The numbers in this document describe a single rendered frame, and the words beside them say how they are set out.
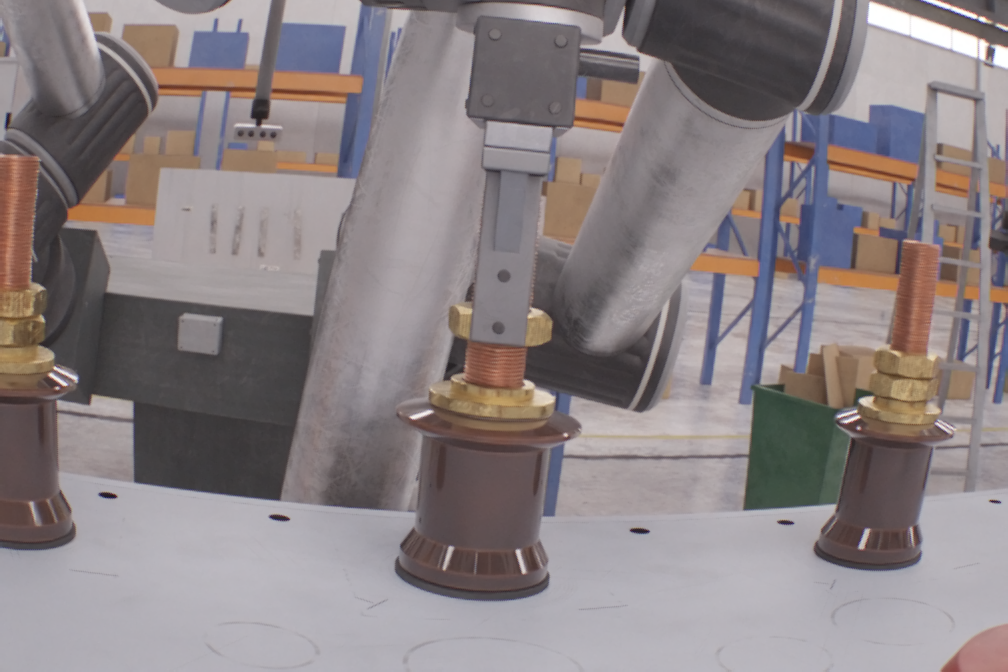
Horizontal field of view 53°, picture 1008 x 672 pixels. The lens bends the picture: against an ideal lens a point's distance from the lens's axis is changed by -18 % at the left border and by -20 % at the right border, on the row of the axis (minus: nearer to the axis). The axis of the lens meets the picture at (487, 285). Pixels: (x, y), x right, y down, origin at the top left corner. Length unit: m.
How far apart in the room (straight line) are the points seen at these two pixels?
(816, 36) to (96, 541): 0.62
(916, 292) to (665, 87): 0.38
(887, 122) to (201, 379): 8.43
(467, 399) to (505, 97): 0.15
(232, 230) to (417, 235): 4.49
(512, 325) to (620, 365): 1.05
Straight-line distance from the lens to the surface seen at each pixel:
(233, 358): 2.11
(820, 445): 4.79
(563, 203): 8.73
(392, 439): 0.90
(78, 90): 1.74
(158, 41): 8.29
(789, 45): 0.88
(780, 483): 4.99
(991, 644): 0.24
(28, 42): 1.64
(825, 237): 9.65
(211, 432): 2.64
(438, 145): 0.86
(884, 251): 10.08
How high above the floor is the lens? 1.58
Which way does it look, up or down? 6 degrees down
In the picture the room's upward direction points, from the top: 6 degrees clockwise
